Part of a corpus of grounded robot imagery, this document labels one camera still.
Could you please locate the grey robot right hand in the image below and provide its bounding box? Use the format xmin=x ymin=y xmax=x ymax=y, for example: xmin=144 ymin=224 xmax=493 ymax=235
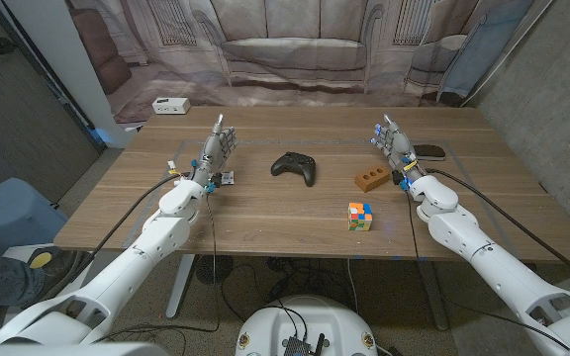
xmin=370 ymin=113 xmax=428 ymax=187

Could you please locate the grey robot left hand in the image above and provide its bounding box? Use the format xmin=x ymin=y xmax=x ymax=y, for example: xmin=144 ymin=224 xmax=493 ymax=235
xmin=191 ymin=113 xmax=239 ymax=187

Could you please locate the black game controller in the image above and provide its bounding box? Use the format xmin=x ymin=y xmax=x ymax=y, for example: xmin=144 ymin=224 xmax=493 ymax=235
xmin=270 ymin=150 xmax=318 ymax=188

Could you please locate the black oval eraser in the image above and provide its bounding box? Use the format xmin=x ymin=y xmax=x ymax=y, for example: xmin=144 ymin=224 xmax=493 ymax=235
xmin=412 ymin=143 xmax=447 ymax=162

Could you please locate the brown brick block with holes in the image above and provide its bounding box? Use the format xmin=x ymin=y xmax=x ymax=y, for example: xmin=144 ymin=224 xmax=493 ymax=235
xmin=353 ymin=163 xmax=392 ymax=194

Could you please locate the multicoloured rubik's cube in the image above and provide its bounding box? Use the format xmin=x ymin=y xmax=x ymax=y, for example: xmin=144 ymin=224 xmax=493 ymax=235
xmin=346 ymin=201 xmax=374 ymax=232

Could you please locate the small white circuit board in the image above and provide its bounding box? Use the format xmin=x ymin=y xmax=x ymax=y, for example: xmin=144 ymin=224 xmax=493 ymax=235
xmin=173 ymin=170 xmax=236 ymax=188

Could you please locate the white power box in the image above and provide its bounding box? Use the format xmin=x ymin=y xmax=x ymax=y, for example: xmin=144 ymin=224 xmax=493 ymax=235
xmin=151 ymin=96 xmax=192 ymax=116

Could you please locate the black round floor fan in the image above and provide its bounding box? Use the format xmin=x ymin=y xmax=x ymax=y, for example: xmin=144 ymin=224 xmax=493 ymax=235
xmin=195 ymin=254 xmax=235 ymax=286

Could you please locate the printed living room backdrop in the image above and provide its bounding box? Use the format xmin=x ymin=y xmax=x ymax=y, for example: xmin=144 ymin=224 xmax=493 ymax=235
xmin=64 ymin=0 xmax=556 ymax=131

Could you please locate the white table leg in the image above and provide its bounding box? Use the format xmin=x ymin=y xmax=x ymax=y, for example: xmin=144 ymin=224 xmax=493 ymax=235
xmin=165 ymin=254 xmax=197 ymax=320

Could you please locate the grey table leg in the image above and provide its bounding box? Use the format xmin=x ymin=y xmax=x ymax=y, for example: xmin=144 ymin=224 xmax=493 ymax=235
xmin=418 ymin=259 xmax=450 ymax=331

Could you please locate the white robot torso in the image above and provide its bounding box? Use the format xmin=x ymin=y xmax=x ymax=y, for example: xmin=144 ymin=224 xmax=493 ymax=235
xmin=234 ymin=295 xmax=379 ymax=356

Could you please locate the yellow black foot pedal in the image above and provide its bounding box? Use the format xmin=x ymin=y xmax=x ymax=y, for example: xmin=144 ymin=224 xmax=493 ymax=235
xmin=26 ymin=246 xmax=93 ymax=293

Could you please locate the blue plastic bin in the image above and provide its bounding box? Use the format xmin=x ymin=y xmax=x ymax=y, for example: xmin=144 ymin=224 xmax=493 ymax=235
xmin=0 ymin=177 xmax=68 ymax=253

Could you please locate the thin black left wrist cable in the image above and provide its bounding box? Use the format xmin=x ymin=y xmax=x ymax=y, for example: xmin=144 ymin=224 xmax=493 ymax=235
xmin=91 ymin=190 xmax=222 ymax=343

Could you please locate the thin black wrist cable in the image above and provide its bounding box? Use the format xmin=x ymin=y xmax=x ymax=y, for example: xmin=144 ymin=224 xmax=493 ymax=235
xmin=91 ymin=190 xmax=222 ymax=343
xmin=405 ymin=190 xmax=570 ymax=351

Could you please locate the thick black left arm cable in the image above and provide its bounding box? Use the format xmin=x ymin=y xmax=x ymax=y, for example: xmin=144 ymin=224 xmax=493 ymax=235
xmin=49 ymin=172 xmax=190 ymax=298

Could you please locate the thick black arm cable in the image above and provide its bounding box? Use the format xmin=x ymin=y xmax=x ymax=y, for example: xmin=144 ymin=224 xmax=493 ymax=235
xmin=49 ymin=172 xmax=190 ymax=298
xmin=426 ymin=168 xmax=570 ymax=292

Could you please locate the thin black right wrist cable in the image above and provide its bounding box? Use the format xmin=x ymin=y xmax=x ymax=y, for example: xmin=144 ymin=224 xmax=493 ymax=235
xmin=405 ymin=190 xmax=570 ymax=351

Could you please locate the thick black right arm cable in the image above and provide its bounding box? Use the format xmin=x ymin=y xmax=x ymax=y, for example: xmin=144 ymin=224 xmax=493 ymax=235
xmin=426 ymin=168 xmax=570 ymax=292

